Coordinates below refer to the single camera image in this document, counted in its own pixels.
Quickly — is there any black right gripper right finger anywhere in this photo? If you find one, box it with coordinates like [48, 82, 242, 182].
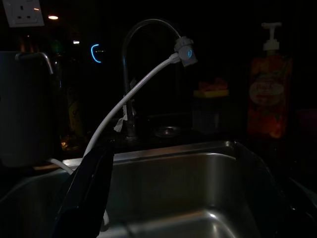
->
[234, 141, 317, 238]

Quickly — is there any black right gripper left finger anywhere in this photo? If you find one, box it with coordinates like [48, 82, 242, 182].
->
[53, 138, 116, 238]

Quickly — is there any stainless steel sink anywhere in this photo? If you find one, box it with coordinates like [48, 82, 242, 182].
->
[0, 140, 317, 238]

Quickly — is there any round metal counter cap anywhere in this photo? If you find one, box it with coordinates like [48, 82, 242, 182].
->
[155, 125, 183, 138]

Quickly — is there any grey canister with spout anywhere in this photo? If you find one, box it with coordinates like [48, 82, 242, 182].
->
[0, 51, 54, 168]

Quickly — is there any orange pump soap bottle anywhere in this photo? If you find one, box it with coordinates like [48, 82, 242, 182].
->
[247, 22, 293, 139]

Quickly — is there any dark sponge holder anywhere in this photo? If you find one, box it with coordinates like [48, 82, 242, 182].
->
[192, 95, 230, 136]

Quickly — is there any chrome gooseneck faucet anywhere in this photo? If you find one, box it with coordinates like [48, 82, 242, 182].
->
[121, 17, 183, 142]

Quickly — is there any yellow sponge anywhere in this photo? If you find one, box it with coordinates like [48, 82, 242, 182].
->
[193, 88, 230, 98]

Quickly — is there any white faucet filter head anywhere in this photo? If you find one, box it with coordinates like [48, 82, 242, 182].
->
[174, 35, 199, 67]

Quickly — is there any white flexible hose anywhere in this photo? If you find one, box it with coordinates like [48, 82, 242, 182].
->
[48, 53, 179, 233]

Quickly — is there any white wall socket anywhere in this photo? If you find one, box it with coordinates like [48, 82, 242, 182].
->
[2, 0, 45, 28]

